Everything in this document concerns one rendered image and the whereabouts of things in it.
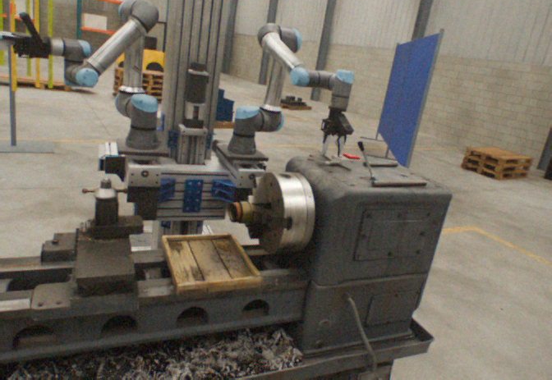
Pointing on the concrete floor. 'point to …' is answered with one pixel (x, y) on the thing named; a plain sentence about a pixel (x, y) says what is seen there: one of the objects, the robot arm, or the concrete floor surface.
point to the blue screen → (407, 96)
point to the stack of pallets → (142, 83)
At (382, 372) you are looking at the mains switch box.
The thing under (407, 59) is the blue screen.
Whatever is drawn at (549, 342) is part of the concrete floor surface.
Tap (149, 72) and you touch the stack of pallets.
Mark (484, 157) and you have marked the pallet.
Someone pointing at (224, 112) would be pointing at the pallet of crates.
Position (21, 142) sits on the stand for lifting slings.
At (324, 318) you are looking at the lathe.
